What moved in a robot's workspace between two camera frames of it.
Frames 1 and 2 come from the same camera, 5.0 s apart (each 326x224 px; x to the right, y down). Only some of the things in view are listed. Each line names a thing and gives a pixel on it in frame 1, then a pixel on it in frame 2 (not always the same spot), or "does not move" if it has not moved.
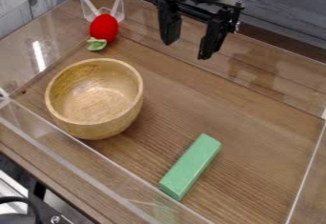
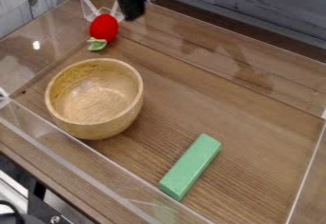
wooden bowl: x=93 y=97 does not move
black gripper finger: x=169 y=21 → x=131 y=2
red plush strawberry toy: x=103 y=30 does not move
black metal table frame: x=51 y=208 does not move
